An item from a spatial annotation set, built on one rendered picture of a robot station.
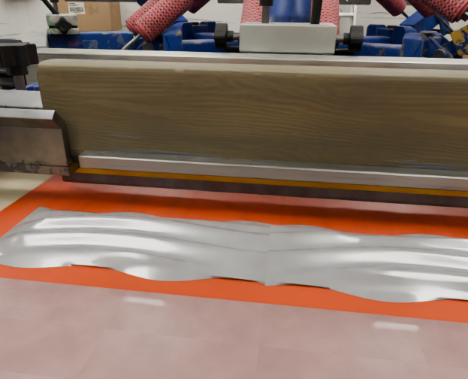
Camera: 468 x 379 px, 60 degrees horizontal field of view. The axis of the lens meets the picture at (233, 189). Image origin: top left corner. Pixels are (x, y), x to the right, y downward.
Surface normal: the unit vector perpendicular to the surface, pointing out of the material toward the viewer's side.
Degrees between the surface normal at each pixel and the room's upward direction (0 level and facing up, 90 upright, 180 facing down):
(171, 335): 0
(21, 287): 0
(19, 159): 90
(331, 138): 90
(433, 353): 0
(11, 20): 90
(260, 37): 90
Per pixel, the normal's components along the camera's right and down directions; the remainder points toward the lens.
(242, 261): -0.08, -0.54
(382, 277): -0.07, -0.32
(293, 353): 0.01, -0.91
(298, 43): -0.13, 0.41
